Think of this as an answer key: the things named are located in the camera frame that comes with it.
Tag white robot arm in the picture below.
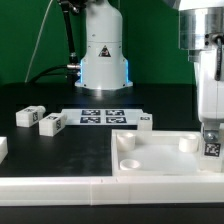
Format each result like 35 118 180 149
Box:
76 0 224 143

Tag grey thin cable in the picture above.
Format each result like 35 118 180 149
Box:
24 0 54 84

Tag white square tabletop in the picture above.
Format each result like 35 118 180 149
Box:
110 129 224 178

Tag white marker base plate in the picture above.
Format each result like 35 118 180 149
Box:
62 109 143 126

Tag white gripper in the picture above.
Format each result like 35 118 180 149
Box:
194 50 224 143

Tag white left fence block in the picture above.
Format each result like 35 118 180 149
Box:
0 137 8 164

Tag black cable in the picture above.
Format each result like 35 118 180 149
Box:
25 0 83 84

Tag white front fence wall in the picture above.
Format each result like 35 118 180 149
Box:
0 175 224 206

